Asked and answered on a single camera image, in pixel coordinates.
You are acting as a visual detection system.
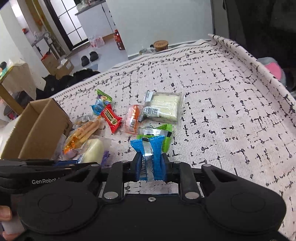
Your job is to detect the blue silver snack packet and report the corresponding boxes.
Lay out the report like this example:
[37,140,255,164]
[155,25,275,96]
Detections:
[130,136,167,182]

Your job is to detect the orange snack packet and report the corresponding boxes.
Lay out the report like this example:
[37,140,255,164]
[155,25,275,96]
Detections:
[124,104,143,134]

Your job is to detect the red candy bar packet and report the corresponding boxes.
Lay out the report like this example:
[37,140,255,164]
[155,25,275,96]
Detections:
[100,104,122,133]

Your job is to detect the clear white cracker pack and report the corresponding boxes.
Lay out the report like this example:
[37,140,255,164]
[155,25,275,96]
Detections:
[138,90,183,124]

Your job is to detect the person's left hand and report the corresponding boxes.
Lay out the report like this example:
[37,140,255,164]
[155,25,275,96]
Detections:
[0,205,22,241]

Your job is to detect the white bun packet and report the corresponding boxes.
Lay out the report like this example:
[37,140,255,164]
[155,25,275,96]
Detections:
[77,138,111,165]

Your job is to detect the green snack packet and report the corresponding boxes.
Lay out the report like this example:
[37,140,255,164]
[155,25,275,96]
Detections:
[137,124,173,153]

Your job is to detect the orange breadstick packet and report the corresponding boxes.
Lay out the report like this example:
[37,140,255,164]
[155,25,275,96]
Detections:
[63,116,101,154]

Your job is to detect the blue candy packet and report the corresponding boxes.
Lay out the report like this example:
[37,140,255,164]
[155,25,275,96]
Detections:
[91,97,106,115]

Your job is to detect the green purple candy packet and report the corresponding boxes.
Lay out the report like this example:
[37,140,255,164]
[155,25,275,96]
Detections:
[96,89,112,105]

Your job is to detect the black clothes pile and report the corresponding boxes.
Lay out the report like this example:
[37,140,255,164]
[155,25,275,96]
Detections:
[36,69,100,100]

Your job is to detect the table with dotted cloth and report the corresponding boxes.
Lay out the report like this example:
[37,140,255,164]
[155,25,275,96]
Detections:
[1,59,46,115]

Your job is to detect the open cardboard floor box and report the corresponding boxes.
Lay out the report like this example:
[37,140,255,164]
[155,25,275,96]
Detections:
[55,59,74,79]

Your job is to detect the left black slipper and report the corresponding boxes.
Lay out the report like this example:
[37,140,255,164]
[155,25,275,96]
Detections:
[81,56,90,67]

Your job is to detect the black slipper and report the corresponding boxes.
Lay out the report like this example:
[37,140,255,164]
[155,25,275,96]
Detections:
[81,56,90,67]
[90,51,99,62]

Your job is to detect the right black slipper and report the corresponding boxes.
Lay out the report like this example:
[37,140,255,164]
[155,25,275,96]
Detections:
[90,51,99,62]

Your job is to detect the wooden lid jar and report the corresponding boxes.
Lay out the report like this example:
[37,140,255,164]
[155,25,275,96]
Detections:
[153,40,169,52]

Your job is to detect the pink white plastic bag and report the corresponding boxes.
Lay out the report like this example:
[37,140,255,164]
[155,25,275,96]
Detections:
[88,35,105,48]

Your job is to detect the pink grey plush toy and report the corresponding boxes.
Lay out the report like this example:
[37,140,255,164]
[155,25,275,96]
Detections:
[258,57,287,86]

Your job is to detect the white kitchen cabinet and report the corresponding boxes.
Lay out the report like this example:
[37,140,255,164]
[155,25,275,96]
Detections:
[75,1,116,40]

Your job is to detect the hanging dark coat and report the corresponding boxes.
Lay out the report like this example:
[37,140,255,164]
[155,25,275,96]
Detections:
[223,1,295,92]

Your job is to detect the dark framed glass door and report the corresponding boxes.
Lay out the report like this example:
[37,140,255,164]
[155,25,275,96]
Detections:
[44,0,88,50]

